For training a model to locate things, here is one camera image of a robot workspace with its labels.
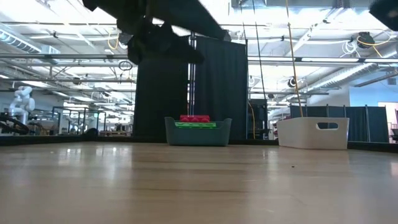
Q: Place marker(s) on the black equipment rack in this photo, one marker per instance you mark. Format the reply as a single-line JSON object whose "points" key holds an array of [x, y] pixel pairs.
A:
{"points": [[259, 118]]}

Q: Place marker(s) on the round black ceiling device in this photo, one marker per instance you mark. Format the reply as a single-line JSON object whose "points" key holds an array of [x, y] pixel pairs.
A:
{"points": [[292, 82]]}

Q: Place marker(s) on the white humanoid robot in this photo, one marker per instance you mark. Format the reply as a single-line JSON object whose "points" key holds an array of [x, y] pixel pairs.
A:
{"points": [[21, 102]]}

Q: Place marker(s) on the teal plastic bin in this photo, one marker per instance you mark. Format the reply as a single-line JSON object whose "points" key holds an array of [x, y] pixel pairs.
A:
{"points": [[199, 137]]}

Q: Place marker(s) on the long green building block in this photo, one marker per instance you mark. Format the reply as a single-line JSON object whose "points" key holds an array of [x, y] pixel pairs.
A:
{"points": [[196, 125]]}

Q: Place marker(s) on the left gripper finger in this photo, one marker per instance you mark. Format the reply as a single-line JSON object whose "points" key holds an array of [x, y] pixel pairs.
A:
{"points": [[189, 56]]}

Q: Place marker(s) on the white plastic bin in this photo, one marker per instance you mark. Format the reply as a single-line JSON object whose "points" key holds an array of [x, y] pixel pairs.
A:
{"points": [[298, 137]]}

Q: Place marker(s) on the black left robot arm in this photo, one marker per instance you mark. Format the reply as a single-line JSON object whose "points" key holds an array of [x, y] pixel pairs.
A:
{"points": [[186, 15]]}

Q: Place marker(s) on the dark blue room divider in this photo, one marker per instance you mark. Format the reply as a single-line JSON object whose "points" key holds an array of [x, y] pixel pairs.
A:
{"points": [[357, 124]]}

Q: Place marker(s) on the long red building block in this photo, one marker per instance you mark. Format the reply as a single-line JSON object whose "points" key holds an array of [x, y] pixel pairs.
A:
{"points": [[194, 118]]}

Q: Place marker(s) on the black folding partition screen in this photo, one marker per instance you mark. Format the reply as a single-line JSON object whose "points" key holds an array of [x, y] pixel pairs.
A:
{"points": [[217, 87]]}

